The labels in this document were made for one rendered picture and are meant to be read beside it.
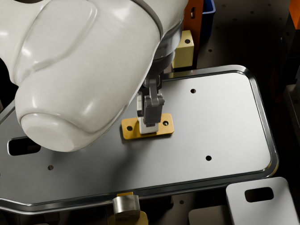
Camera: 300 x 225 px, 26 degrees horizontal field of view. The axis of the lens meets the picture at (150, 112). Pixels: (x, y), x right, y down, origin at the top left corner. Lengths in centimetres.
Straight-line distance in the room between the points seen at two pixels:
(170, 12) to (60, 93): 17
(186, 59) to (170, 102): 8
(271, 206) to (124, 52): 46
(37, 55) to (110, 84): 8
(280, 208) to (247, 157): 10
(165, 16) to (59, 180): 42
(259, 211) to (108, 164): 25
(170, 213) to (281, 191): 35
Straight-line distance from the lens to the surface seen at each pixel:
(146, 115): 94
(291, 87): 114
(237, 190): 104
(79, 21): 66
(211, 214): 104
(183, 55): 111
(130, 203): 89
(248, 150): 107
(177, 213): 134
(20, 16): 68
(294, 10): 117
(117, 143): 106
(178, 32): 82
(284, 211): 103
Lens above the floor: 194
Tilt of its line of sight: 59 degrees down
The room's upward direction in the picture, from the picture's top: straight up
